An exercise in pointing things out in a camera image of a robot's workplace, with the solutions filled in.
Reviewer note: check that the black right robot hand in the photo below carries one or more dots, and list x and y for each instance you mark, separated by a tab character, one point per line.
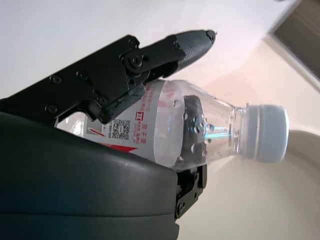
75	187

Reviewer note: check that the clear plastic water bottle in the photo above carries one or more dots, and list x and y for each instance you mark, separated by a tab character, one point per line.
165	120

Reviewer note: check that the dark brown door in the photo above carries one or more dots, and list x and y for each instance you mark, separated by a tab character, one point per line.
300	37

